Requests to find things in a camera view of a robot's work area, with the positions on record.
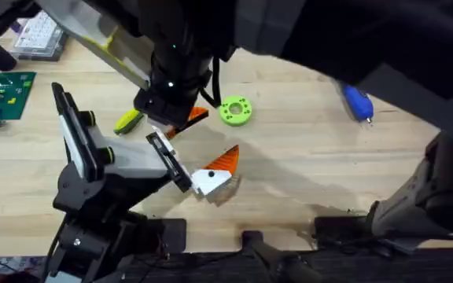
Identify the clear plastic parts box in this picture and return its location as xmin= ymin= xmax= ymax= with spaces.
xmin=9 ymin=9 xmax=69 ymax=63

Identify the green board with toy blocks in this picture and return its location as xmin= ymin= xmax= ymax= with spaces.
xmin=0 ymin=71 xmax=38 ymax=128

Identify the green disc with holes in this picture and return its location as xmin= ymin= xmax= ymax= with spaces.
xmin=218 ymin=95 xmax=253 ymax=127

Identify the blue electric screwdriver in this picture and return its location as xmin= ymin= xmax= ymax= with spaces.
xmin=340 ymin=83 xmax=375 ymax=126

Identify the orange ribbed wedge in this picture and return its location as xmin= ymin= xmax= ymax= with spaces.
xmin=166 ymin=105 xmax=211 ymax=140

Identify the black cable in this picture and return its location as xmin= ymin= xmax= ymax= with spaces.
xmin=198 ymin=57 xmax=223 ymax=109

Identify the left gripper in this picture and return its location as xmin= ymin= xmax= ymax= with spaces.
xmin=53 ymin=124 xmax=241 ymax=218

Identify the black rail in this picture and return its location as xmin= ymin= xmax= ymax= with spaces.
xmin=45 ymin=245 xmax=453 ymax=283

